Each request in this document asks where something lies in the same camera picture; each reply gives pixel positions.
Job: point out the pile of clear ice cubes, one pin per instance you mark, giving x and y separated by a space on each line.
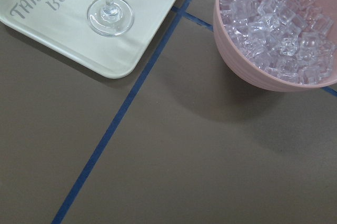
287 39

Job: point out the clear wine glass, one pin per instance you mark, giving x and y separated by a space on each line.
110 18

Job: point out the cream bear print tray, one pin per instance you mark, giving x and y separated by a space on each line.
62 26

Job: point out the pink bowl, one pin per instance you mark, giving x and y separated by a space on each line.
249 72

